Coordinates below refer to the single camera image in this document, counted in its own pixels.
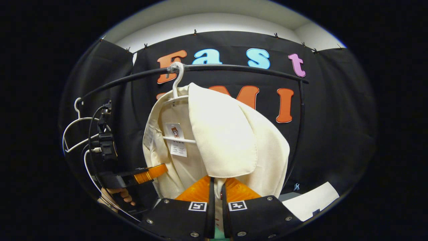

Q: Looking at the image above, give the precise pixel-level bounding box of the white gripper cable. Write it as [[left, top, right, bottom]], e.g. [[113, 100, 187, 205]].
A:
[[83, 149, 141, 222]]

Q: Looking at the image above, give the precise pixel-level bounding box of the row of black clips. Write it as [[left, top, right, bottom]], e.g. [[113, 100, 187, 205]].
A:
[[100, 29, 343, 54]]

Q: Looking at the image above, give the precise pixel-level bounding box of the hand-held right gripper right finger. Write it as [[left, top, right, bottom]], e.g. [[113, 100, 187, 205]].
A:
[[220, 177, 303, 239]]

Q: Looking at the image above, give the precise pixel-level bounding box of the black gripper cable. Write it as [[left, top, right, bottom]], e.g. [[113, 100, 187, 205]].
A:
[[88, 105, 104, 178]]

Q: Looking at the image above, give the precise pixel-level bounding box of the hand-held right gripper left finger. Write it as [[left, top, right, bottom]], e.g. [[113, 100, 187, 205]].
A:
[[139, 176, 215, 239]]

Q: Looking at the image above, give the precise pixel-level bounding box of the cream shirt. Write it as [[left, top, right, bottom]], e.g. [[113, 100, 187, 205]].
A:
[[143, 83, 291, 232]]

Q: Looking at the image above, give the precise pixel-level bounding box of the black clothes rack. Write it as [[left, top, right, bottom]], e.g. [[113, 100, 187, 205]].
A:
[[77, 63, 310, 183]]

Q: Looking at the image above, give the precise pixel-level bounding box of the white plastic hanger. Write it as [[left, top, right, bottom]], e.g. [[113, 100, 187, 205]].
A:
[[162, 62, 198, 145], [62, 97, 111, 154]]

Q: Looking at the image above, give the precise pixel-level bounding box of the white cabinet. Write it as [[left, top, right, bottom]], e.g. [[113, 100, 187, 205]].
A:
[[282, 181, 340, 222]]

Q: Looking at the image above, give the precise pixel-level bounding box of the black backdrop cloth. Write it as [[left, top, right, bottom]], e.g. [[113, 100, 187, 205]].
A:
[[59, 30, 377, 203]]

